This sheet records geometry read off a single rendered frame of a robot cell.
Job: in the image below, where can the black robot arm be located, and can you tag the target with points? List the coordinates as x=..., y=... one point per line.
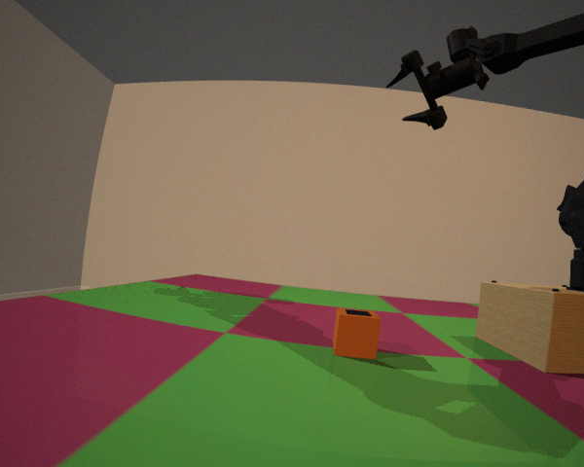
x=502, y=53

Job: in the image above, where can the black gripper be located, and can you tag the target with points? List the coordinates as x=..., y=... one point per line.
x=433, y=86

